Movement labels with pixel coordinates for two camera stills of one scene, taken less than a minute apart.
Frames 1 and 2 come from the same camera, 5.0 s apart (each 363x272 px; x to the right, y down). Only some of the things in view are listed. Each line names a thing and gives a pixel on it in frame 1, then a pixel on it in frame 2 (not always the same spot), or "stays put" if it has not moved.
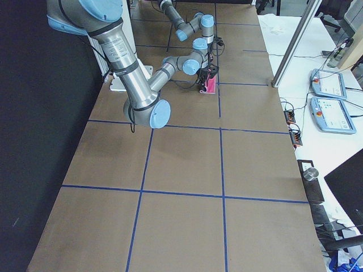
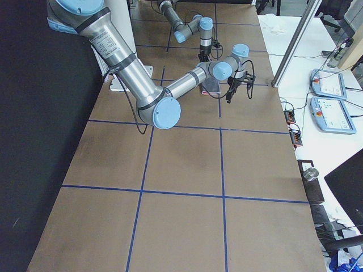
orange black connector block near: [295, 138] stays put
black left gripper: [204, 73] -> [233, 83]
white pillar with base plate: [115, 83] stays put
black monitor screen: [346, 181] stays put
